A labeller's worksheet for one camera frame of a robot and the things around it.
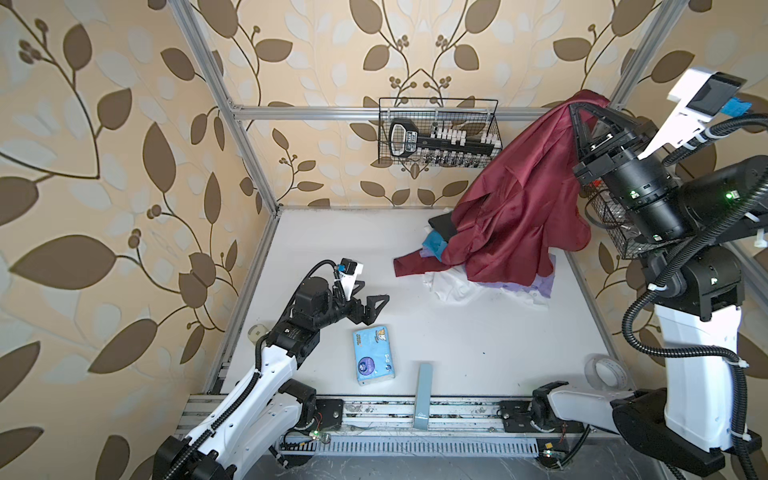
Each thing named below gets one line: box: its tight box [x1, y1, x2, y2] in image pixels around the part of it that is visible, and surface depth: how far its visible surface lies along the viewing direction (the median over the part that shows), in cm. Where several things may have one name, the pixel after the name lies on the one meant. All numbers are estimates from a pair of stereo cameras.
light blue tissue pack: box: [352, 326, 395, 386], surface depth 80 cm
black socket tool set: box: [389, 118, 502, 165], surface depth 86 cm
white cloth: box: [423, 268, 549, 306], surface depth 98 cm
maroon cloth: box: [394, 90, 610, 286], surface depth 55 cm
